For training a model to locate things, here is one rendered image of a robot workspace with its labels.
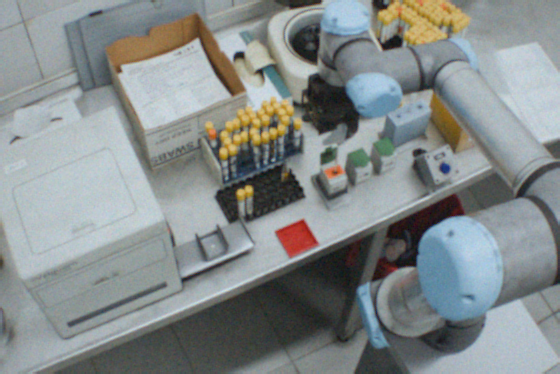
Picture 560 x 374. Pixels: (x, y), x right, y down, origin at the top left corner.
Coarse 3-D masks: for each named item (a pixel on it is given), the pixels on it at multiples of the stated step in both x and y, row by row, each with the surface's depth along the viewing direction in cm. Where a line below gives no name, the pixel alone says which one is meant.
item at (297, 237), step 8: (296, 224) 152; (304, 224) 152; (280, 232) 151; (288, 232) 151; (296, 232) 151; (304, 232) 151; (280, 240) 149; (288, 240) 150; (296, 240) 150; (304, 240) 150; (312, 240) 150; (288, 248) 149; (296, 248) 149; (304, 248) 149
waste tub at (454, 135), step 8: (432, 96) 163; (432, 104) 165; (440, 104) 161; (432, 112) 166; (440, 112) 162; (448, 112) 158; (432, 120) 168; (440, 120) 164; (448, 120) 160; (440, 128) 165; (448, 128) 161; (456, 128) 158; (448, 136) 163; (456, 136) 159; (464, 136) 158; (448, 144) 164; (456, 144) 160; (464, 144) 161; (472, 144) 163; (456, 152) 163
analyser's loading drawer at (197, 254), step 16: (240, 224) 147; (192, 240) 145; (208, 240) 145; (224, 240) 142; (240, 240) 146; (256, 240) 144; (176, 256) 143; (192, 256) 143; (208, 256) 142; (224, 256) 144; (192, 272) 142
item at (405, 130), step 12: (408, 108) 157; (420, 108) 157; (396, 120) 155; (408, 120) 155; (420, 120) 158; (384, 132) 161; (396, 132) 157; (408, 132) 160; (420, 132) 163; (396, 144) 161; (408, 144) 163
